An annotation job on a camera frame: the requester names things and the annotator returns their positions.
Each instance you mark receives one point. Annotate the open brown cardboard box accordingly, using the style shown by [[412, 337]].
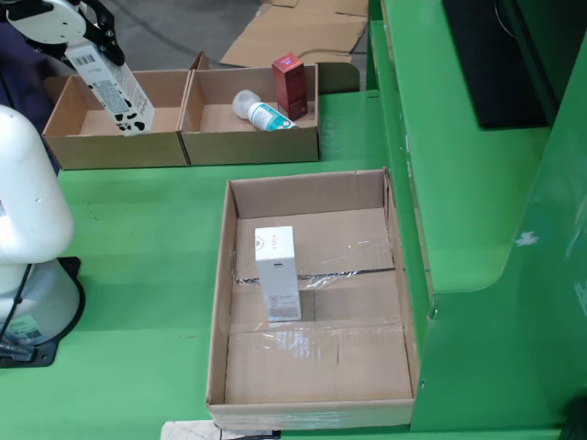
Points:
[[247, 146], [151, 146]]

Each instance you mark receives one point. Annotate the green metal machine cabinet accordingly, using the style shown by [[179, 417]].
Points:
[[481, 229]]

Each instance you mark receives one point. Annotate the flattened cardboard sheet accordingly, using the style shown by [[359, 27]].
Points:
[[293, 32]]

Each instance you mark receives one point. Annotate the dark red carton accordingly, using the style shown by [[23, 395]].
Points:
[[289, 87]]

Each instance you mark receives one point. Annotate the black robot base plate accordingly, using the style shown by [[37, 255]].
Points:
[[69, 330]]

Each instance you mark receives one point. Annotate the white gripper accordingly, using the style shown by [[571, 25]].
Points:
[[50, 20]]

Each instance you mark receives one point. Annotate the large shallow cardboard tray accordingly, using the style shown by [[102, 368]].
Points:
[[321, 362]]

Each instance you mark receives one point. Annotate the white paper scribbled lines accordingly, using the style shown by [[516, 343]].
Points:
[[188, 432]]

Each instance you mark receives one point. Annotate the white d'Alba carton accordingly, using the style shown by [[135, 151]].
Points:
[[275, 270]]

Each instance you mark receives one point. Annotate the green metal corner plate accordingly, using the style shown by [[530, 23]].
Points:
[[337, 78]]

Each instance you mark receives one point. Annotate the person in purple shirt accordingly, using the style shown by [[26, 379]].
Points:
[[23, 78]]

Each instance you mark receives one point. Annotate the white carton with cow spots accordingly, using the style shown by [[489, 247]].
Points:
[[114, 91]]

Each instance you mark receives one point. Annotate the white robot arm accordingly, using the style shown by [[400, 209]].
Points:
[[27, 192]]

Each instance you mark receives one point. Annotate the white bottle teal label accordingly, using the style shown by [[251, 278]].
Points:
[[266, 114]]

